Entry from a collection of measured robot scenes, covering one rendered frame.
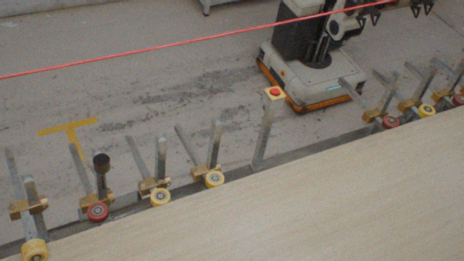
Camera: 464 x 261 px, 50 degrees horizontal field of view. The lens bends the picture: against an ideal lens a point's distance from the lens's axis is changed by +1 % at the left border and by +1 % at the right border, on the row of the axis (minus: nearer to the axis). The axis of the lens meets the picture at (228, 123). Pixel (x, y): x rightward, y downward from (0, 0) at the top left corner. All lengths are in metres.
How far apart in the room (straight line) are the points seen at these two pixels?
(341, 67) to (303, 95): 0.46
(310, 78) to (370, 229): 1.79
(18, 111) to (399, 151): 2.53
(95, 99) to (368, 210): 2.25
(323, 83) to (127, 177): 1.57
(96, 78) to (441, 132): 2.47
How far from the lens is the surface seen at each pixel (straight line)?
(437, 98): 3.02
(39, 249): 1.89
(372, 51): 4.69
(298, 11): 3.53
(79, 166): 2.22
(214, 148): 2.12
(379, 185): 2.32
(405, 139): 2.58
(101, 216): 2.01
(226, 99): 3.79
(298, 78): 3.68
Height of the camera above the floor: 2.59
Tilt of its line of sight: 46 degrees down
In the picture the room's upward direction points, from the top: 10 degrees clockwise
